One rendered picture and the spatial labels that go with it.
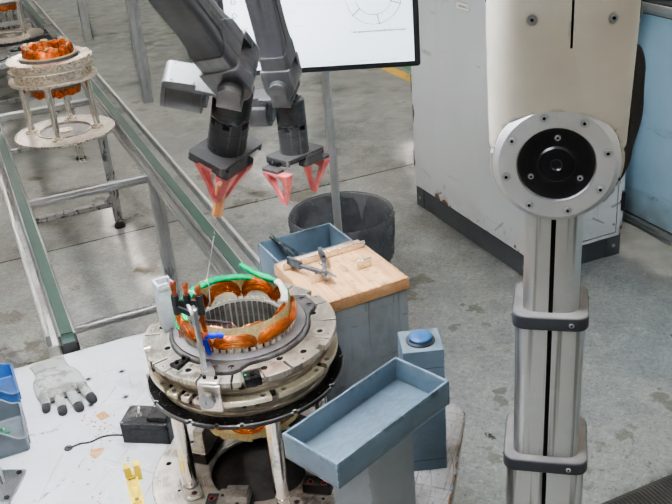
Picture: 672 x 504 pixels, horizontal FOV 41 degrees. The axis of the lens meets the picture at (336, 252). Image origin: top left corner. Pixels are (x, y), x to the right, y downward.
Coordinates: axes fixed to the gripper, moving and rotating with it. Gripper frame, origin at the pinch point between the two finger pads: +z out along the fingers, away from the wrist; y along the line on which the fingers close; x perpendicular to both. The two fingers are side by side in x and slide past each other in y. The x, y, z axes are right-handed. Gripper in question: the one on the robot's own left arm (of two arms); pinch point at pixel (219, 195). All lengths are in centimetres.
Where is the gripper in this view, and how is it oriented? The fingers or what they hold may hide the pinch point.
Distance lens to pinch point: 138.1
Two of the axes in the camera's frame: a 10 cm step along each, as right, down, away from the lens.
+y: -5.1, 4.8, -7.1
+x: 8.4, 4.6, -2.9
